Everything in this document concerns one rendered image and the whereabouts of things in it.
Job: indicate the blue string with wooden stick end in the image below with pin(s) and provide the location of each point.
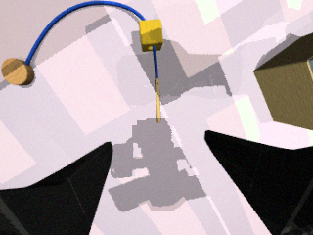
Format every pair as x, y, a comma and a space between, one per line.
96, 3

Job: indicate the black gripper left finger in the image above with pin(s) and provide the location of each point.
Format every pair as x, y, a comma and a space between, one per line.
64, 203

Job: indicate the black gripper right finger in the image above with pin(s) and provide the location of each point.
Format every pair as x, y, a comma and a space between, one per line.
274, 180

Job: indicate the round wooden button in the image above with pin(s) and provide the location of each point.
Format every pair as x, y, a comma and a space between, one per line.
17, 72

